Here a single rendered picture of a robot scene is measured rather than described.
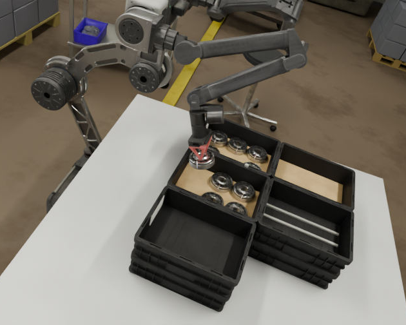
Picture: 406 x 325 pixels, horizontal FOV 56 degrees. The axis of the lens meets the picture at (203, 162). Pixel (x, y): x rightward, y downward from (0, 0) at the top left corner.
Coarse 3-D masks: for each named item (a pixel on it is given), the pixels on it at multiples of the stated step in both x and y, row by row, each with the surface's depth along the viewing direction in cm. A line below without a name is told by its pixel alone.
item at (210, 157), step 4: (192, 152) 155; (208, 152) 155; (212, 152) 154; (192, 156) 154; (208, 156) 152; (212, 156) 152; (192, 160) 151; (196, 160) 151; (200, 160) 151; (204, 160) 150; (208, 160) 150; (212, 160) 151
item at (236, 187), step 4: (236, 184) 175; (240, 184) 175; (244, 184) 175; (248, 184) 177; (236, 188) 173; (252, 188) 175; (236, 192) 171; (240, 192) 171; (252, 192) 173; (240, 196) 170; (244, 196) 170; (248, 196) 171; (252, 196) 171
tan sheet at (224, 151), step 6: (228, 138) 204; (204, 144) 195; (210, 144) 196; (222, 150) 195; (228, 150) 196; (246, 150) 200; (228, 156) 193; (234, 156) 194; (240, 156) 195; (246, 156) 196; (270, 156) 201; (264, 162) 196; (264, 168) 192
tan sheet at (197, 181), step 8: (192, 168) 180; (184, 176) 175; (192, 176) 176; (200, 176) 177; (208, 176) 179; (176, 184) 170; (184, 184) 171; (192, 184) 172; (200, 184) 173; (208, 184) 174; (200, 192) 170; (216, 192) 172; (256, 192) 178; (224, 200) 170; (232, 200) 171; (256, 200) 175; (248, 208) 170
